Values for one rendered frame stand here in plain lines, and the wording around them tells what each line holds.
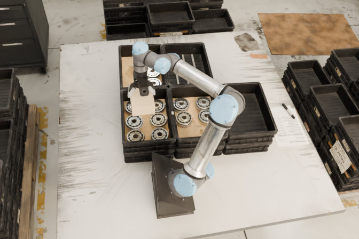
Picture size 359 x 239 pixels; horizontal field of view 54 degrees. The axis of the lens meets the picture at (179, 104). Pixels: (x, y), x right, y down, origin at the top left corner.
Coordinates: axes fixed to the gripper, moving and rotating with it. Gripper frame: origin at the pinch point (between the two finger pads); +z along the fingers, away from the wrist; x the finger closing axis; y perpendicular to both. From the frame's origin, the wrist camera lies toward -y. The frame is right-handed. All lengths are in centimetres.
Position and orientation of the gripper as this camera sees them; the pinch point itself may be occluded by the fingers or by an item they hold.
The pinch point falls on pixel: (141, 97)
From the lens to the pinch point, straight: 192.0
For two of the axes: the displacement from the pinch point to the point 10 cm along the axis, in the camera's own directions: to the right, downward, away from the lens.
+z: -0.7, 6.3, 7.7
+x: -9.8, 1.0, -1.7
